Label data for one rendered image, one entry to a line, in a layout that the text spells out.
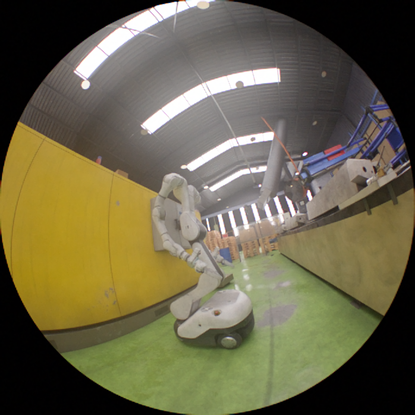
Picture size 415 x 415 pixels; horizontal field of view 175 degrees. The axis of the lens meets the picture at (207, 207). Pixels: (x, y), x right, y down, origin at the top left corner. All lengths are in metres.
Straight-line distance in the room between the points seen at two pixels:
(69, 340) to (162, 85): 9.68
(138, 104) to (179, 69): 3.22
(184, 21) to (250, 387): 10.00
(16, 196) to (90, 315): 1.13
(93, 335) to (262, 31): 10.85
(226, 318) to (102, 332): 1.12
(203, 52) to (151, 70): 2.99
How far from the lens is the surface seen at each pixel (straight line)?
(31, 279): 1.35
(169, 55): 9.09
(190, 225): 1.08
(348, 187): 0.98
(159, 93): 9.32
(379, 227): 0.86
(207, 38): 9.11
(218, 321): 0.96
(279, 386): 0.88
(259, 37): 9.54
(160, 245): 1.83
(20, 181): 1.49
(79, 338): 1.49
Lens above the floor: 0.76
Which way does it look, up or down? 19 degrees up
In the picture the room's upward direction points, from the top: 12 degrees counter-clockwise
